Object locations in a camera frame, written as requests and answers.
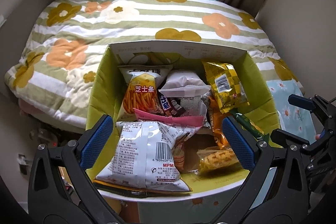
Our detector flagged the pink striped snack bag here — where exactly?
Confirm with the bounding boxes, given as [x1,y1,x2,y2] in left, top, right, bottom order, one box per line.
[134,109,203,131]

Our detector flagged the beige and orange snack bag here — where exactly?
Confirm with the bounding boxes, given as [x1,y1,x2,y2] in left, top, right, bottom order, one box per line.
[208,96,231,149]

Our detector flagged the clear waffle cookie bag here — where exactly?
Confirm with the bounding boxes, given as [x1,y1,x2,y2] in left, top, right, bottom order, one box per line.
[197,147,242,176]

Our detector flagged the yellow-green cardboard box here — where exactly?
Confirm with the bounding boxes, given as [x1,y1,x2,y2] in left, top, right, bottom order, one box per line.
[84,40,280,201]

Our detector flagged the white sealed snack pouch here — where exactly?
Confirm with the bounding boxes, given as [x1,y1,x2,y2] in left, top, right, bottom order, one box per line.
[159,70,211,98]

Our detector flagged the grey bed headboard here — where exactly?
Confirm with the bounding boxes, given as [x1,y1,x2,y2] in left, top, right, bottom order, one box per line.
[1,0,55,102]

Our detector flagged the light blue daisy tablecloth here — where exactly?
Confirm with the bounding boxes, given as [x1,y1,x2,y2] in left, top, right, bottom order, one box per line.
[136,79,317,224]

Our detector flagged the purple chocolate snack packet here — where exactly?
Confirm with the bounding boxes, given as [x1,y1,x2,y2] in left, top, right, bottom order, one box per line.
[158,93,186,117]

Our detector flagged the silver Oishi snack bag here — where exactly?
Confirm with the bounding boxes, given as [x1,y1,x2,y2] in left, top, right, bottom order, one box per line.
[96,121,191,193]

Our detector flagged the floral striped duvet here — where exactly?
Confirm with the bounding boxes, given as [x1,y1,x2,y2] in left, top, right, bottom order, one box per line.
[4,0,295,131]

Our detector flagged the green snack packet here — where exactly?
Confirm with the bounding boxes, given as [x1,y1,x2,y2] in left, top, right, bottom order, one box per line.
[230,109,269,144]

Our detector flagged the gold foil snack bag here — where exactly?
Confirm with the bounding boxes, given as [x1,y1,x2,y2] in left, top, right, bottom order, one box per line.
[202,61,249,113]

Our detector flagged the cheese stick snack bag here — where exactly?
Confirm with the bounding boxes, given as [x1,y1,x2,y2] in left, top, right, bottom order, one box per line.
[117,65,173,121]

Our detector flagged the grey newspaper-print snack bag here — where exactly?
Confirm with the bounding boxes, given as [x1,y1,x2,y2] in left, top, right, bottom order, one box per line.
[174,91,212,124]

